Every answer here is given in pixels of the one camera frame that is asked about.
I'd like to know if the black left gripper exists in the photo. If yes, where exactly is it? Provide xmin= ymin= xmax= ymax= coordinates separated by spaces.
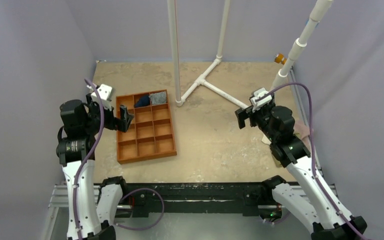
xmin=83 ymin=93 xmax=133 ymax=135

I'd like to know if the orange compartment tray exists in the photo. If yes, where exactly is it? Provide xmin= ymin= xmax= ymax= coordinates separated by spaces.
xmin=115 ymin=89 xmax=177 ymax=165

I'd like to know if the navy blue underwear white trim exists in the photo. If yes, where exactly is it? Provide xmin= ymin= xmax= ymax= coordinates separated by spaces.
xmin=134 ymin=94 xmax=151 ymax=108

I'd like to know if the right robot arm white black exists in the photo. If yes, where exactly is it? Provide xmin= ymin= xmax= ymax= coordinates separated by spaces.
xmin=235 ymin=100 xmax=367 ymax=240

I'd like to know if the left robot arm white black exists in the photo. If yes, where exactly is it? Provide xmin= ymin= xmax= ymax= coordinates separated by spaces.
xmin=56 ymin=94 xmax=134 ymax=240

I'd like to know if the grey folded cloth in tray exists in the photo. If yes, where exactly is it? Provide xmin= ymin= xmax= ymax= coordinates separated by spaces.
xmin=149 ymin=91 xmax=168 ymax=106

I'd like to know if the pink cloth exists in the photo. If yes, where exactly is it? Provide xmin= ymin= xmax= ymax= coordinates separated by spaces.
xmin=294 ymin=120 xmax=314 ymax=148

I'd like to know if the orange clamp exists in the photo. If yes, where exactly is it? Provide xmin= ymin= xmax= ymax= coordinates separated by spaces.
xmin=273 ymin=53 xmax=288 ymax=65

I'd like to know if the white PVC angled pole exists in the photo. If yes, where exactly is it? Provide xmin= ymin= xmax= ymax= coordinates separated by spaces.
xmin=270 ymin=0 xmax=334 ymax=90

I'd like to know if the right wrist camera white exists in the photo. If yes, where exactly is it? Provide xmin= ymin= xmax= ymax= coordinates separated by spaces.
xmin=249 ymin=87 xmax=273 ymax=112

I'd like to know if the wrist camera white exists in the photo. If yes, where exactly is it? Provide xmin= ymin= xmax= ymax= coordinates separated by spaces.
xmin=87 ymin=84 xmax=115 ymax=110
xmin=249 ymin=87 xmax=273 ymax=112

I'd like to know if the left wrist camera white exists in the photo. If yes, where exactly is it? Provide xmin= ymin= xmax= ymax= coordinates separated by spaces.
xmin=87 ymin=84 xmax=115 ymax=110

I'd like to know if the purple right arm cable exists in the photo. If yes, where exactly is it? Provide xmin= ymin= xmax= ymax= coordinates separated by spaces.
xmin=256 ymin=82 xmax=368 ymax=240

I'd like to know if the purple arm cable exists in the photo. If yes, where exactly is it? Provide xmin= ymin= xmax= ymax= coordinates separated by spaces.
xmin=256 ymin=82 xmax=368 ymax=240
xmin=72 ymin=78 xmax=105 ymax=240

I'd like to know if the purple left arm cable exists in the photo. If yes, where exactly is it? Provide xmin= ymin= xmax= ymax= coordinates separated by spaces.
xmin=72 ymin=78 xmax=105 ymax=240

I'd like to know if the white PVC pipe frame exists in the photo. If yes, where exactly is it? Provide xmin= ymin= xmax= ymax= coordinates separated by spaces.
xmin=167 ymin=0 xmax=251 ymax=110

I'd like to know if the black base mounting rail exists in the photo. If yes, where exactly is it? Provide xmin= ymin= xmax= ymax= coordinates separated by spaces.
xmin=118 ymin=182 xmax=283 ymax=220

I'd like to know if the aluminium extrusion frame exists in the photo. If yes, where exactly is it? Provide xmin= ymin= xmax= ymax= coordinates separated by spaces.
xmin=47 ymin=60 xmax=350 ymax=240

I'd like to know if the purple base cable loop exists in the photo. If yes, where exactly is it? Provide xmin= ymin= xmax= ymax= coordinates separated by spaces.
xmin=115 ymin=187 xmax=165 ymax=232

